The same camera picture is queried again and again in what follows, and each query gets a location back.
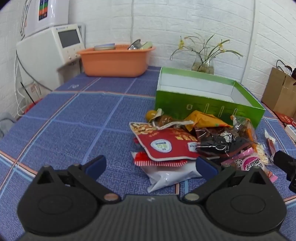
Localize brown snack packet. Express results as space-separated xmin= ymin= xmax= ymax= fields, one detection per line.
xmin=146 ymin=108 xmax=195 ymax=130

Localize small red sausage packet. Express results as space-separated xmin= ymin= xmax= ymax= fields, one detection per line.
xmin=264 ymin=129 xmax=277 ymax=155

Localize glass vase with plant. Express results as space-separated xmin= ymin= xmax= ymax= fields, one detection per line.
xmin=170 ymin=33 xmax=244 ymax=75

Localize dark red snack packet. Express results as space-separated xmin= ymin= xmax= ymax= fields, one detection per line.
xmin=195 ymin=126 xmax=255 ymax=158

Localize orange plastic basin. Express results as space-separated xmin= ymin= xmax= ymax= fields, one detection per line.
xmin=77 ymin=45 xmax=156 ymax=77

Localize yellow orange snack packet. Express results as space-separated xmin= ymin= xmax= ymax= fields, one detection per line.
xmin=184 ymin=110 xmax=233 ymax=131

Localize cracker packet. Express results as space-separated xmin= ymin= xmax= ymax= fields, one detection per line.
xmin=252 ymin=142 xmax=273 ymax=166

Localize white snack bag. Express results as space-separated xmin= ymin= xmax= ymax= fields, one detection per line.
xmin=141 ymin=160 xmax=204 ymax=193

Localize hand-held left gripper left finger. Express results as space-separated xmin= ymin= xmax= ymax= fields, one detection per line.
xmin=35 ymin=155 xmax=121 ymax=204

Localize red envelope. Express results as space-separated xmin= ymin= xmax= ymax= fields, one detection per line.
xmin=274 ymin=111 xmax=296 ymax=127

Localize white water purifier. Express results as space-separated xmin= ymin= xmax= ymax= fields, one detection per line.
xmin=22 ymin=0 xmax=70 ymax=37

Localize white appliance with screen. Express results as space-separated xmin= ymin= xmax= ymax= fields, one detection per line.
xmin=16 ymin=24 xmax=86 ymax=91

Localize dishes in basin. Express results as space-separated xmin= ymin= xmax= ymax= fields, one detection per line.
xmin=127 ymin=39 xmax=142 ymax=50

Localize small white device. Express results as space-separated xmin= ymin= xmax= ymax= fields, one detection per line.
xmin=284 ymin=124 xmax=296 ymax=138

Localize clear packet of brown snacks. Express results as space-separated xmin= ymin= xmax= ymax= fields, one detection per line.
xmin=231 ymin=115 xmax=258 ymax=144

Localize brown paper bag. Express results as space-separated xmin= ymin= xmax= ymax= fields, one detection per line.
xmin=261 ymin=60 xmax=296 ymax=118

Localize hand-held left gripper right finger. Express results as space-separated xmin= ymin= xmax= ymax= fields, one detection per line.
xmin=181 ymin=156 xmax=269 ymax=202

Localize blue checked tablecloth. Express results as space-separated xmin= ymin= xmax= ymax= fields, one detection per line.
xmin=0 ymin=66 xmax=296 ymax=241

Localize green cardboard box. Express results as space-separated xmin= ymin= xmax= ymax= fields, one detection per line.
xmin=155 ymin=67 xmax=265 ymax=129

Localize red white striped packet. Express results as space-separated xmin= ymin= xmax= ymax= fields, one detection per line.
xmin=131 ymin=151 xmax=188 ymax=167

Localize lidded bowl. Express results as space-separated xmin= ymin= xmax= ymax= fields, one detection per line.
xmin=93 ymin=43 xmax=115 ymax=51

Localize pink label snack packet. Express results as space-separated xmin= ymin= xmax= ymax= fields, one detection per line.
xmin=221 ymin=148 xmax=278 ymax=183

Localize red peanut snack bag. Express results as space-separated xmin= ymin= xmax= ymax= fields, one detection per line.
xmin=129 ymin=122 xmax=200 ymax=162

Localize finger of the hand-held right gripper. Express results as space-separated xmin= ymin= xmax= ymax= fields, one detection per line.
xmin=270 ymin=151 xmax=296 ymax=193

